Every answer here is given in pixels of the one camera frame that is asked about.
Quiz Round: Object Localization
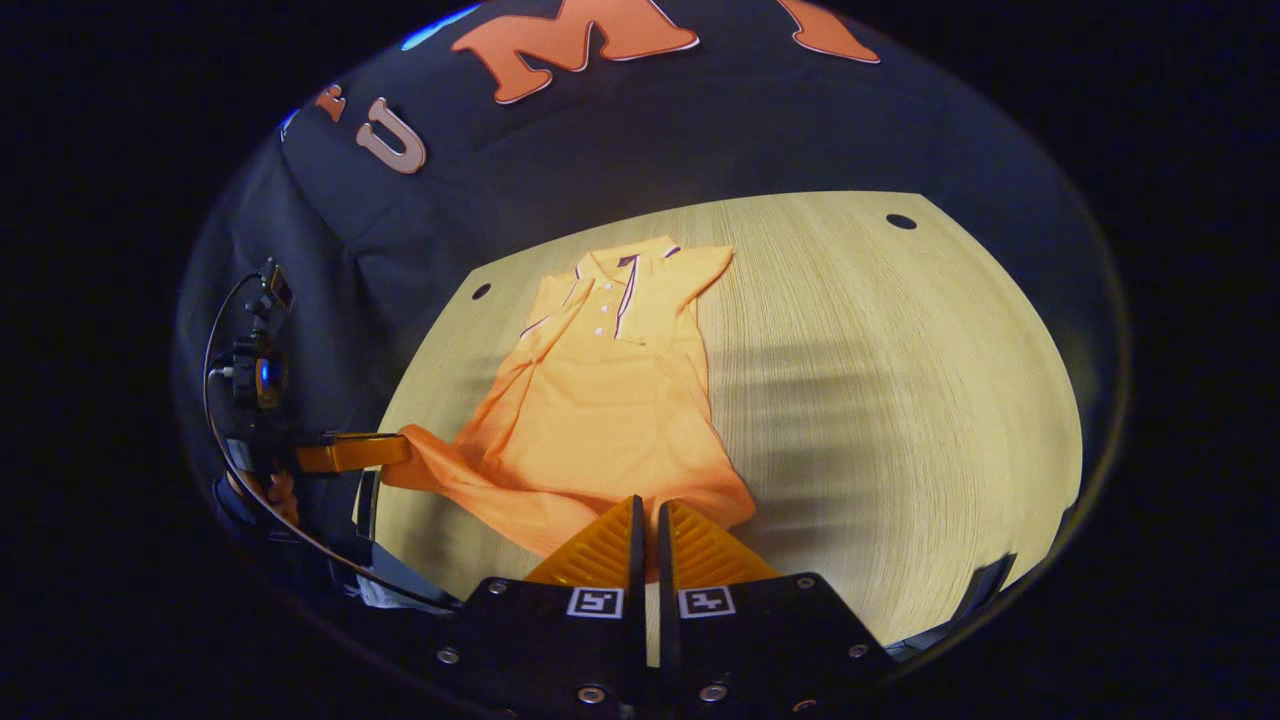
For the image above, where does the black table bracket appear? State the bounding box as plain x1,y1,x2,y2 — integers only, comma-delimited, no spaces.
950,553,1018,626

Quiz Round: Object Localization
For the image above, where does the orange T-shirt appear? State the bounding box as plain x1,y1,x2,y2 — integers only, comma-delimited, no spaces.
380,235,758,559

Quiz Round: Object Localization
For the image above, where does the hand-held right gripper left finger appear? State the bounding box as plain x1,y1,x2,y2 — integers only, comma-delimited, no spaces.
432,494,647,716

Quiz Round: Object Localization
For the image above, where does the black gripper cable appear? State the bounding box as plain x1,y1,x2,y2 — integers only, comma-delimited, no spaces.
203,272,461,609

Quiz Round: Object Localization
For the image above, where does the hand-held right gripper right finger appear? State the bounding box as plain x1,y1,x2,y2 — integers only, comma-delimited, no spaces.
656,498,899,716

